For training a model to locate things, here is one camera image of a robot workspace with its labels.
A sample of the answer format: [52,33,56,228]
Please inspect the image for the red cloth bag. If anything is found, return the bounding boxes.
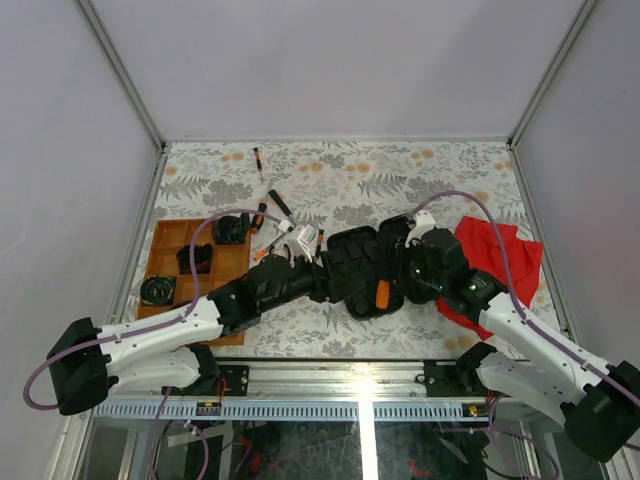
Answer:
[434,216,545,341]

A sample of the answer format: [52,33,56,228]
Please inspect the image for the small precision screwdriver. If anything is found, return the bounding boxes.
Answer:
[314,228,325,261]
[253,147,264,183]

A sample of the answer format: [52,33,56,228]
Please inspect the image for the orange utility knife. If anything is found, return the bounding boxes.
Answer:
[254,240,278,261]

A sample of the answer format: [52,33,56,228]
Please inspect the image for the dark patterned rolled cloth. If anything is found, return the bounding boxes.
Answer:
[211,212,251,246]

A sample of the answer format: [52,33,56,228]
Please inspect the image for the aluminium front rail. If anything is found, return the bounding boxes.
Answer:
[93,360,498,422]

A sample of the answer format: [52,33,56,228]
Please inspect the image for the large orange screwdriver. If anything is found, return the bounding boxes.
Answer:
[375,280,391,310]

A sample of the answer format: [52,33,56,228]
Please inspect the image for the yellow black rolled strap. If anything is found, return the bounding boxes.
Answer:
[139,275,177,307]

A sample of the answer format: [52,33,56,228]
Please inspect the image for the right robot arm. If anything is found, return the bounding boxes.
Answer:
[396,227,639,462]

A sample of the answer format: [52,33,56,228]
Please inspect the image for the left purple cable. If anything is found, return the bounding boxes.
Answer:
[24,209,296,480]

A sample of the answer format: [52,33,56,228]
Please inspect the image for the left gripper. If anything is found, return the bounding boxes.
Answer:
[261,251,364,316]

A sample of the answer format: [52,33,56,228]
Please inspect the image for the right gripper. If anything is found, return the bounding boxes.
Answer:
[374,235,446,291]

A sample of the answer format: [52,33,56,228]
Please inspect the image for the black orange handle screwdriver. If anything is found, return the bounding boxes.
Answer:
[250,179,274,234]

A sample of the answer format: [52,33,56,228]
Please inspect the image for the wooden compartment tray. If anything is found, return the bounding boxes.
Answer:
[136,219,251,320]

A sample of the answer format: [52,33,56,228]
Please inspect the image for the claw hammer black handle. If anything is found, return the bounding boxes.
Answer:
[268,189,298,227]

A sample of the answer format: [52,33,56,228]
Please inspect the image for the black plastic tool case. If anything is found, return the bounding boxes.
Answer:
[322,215,435,321]

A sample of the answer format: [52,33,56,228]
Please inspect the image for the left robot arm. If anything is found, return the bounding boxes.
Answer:
[46,256,348,416]

